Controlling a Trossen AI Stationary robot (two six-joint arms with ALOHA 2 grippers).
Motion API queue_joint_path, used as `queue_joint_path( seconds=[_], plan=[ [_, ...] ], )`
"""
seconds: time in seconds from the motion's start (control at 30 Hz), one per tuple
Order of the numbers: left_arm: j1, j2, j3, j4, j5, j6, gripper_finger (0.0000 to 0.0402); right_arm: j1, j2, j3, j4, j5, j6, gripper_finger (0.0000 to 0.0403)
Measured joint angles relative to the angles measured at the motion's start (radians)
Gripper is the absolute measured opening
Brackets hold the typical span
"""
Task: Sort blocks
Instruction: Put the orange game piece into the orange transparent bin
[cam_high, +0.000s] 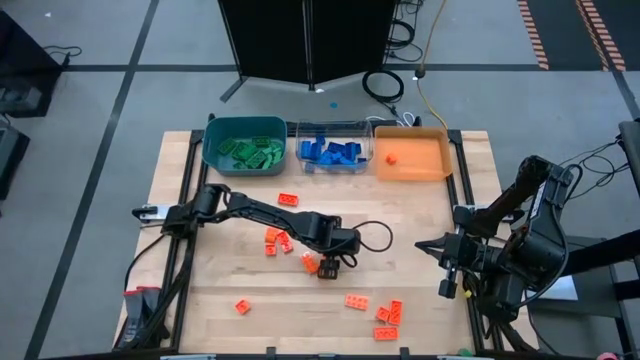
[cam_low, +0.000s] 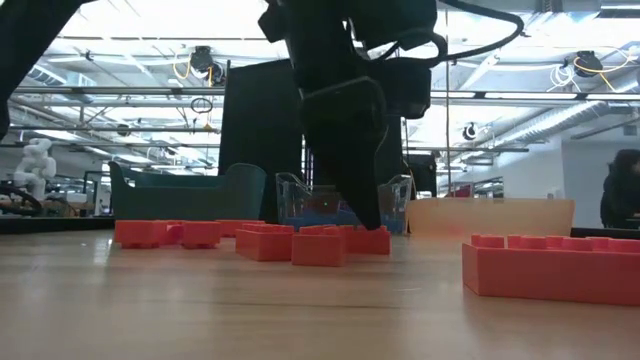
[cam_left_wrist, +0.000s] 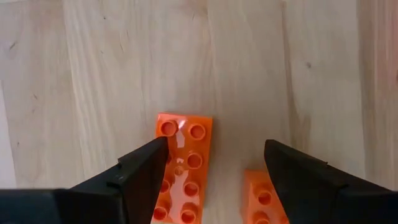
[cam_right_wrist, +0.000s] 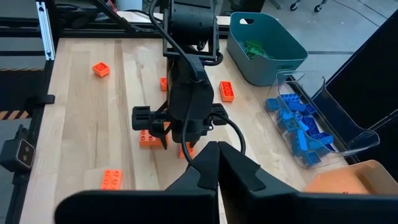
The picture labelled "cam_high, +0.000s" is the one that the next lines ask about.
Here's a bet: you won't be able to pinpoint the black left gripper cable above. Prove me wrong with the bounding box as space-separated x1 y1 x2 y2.
349 219 395 254

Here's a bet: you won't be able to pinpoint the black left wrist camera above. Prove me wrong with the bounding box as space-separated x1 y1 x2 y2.
317 255 342 280

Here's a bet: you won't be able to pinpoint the clear plastic bin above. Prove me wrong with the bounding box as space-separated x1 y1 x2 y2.
295 119 375 175

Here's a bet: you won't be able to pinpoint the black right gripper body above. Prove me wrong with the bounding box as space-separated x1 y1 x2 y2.
440 232 504 274

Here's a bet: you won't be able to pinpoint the teal plastic bin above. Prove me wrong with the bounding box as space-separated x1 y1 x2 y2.
203 115 289 177

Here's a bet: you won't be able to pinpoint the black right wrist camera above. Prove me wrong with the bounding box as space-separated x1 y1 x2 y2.
438 278 459 300

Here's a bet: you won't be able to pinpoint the black side stand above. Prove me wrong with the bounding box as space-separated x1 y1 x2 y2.
519 119 640 360

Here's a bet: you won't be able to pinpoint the white paper sheet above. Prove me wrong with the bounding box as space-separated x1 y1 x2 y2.
542 274 580 302

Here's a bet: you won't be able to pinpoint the grey holder with red top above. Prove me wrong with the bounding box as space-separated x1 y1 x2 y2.
117 285 172 351

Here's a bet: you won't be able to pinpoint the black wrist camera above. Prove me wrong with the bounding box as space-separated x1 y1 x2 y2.
317 255 342 280
438 278 459 300

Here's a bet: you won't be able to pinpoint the black cabinet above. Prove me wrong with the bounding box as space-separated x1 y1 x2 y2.
0 9 65 119

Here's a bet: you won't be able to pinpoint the black loose floor cables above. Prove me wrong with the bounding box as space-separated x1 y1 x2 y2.
559 139 632 201

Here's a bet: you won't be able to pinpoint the black folding partition screen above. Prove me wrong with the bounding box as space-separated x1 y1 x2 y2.
218 0 397 104

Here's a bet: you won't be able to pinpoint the white cable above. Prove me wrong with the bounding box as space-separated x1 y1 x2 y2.
366 111 417 129

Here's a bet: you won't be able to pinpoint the black cable bundle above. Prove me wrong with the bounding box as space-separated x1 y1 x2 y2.
387 0 426 64

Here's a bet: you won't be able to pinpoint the yellow cable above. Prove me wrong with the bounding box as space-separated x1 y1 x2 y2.
415 0 450 130

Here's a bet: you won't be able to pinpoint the coiled black floor cable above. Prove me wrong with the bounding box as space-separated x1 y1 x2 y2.
361 68 405 105

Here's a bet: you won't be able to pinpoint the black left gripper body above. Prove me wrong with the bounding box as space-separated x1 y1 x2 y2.
322 228 362 256

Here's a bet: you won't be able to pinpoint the orange plastic tray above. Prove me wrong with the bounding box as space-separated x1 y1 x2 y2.
373 125 454 182

